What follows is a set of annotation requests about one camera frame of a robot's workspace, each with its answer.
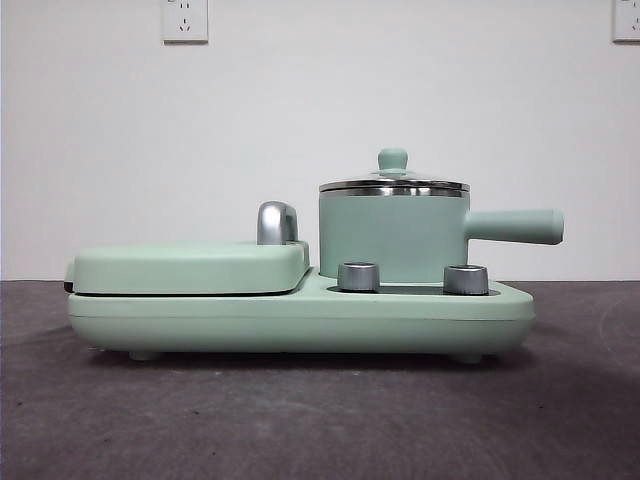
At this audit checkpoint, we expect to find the glass lid green knob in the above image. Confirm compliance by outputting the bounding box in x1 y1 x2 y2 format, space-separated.
319 146 471 198

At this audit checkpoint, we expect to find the silver control knob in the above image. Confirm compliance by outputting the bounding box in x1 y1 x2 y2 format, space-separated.
336 260 381 293
442 263 491 296

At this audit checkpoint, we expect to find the mint green breakfast machine base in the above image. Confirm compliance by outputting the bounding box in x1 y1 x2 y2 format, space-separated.
67 264 537 363

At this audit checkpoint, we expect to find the mint green hinged griddle cover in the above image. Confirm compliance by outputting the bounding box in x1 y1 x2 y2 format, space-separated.
63 238 312 298

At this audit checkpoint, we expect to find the silver griddle cover handle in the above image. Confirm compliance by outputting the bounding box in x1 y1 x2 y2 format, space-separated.
256 200 301 246

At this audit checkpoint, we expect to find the mint green handled steamer pot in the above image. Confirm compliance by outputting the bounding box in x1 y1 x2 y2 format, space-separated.
318 192 566 283

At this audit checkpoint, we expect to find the white wall socket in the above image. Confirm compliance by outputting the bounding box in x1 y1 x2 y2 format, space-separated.
160 0 209 45
612 0 640 44

